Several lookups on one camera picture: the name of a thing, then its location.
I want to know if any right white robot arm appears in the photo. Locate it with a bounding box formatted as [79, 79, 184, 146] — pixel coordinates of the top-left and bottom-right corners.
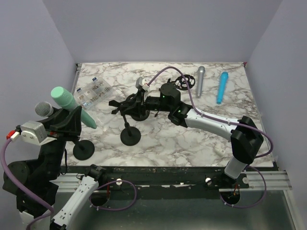
[120, 83, 264, 188]

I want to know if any teal microphone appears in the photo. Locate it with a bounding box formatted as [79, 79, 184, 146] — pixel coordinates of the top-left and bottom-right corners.
[50, 86, 97, 129]

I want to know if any blue microphone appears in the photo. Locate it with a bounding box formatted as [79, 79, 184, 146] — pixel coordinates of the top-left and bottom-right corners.
[216, 72, 228, 104]

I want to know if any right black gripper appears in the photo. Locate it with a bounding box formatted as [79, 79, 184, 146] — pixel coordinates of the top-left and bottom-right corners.
[122, 90, 171, 118]

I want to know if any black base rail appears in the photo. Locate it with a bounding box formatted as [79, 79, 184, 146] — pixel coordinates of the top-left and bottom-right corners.
[54, 165, 249, 200]

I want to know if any grey microphone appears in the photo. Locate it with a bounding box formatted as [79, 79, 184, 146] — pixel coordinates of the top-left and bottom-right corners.
[196, 66, 205, 98]

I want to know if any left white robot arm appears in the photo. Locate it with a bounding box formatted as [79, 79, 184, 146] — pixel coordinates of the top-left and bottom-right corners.
[0, 106, 106, 230]

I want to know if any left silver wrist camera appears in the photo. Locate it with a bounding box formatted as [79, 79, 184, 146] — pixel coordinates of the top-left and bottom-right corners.
[6, 121, 47, 146]

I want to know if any small white plastic piece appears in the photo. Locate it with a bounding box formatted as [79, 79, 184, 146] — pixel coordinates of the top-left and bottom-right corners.
[213, 143, 225, 157]

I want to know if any black microphone silver grille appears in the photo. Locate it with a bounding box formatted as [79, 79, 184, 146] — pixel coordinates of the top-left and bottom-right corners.
[35, 102, 58, 117]

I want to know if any black tripod shock mount stand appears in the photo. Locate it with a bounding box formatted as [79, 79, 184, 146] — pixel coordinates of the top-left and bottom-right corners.
[154, 74, 196, 117]

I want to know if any black round-base mic stand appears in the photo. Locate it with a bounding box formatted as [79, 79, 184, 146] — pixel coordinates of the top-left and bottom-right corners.
[73, 140, 95, 161]

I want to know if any clear plastic screw box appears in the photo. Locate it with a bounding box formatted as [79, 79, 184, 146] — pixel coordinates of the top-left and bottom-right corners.
[74, 77, 113, 110]

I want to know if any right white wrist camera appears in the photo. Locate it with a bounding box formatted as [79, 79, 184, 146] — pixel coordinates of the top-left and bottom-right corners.
[135, 77, 150, 92]

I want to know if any black round-base shock mount stand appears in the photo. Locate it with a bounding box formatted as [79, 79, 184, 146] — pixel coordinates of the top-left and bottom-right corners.
[126, 94, 150, 121]

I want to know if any black round-base clip stand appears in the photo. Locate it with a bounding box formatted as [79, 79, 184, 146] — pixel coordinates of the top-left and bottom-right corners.
[108, 99, 141, 146]

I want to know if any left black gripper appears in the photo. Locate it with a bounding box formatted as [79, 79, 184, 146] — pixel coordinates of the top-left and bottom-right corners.
[35, 103, 82, 180]

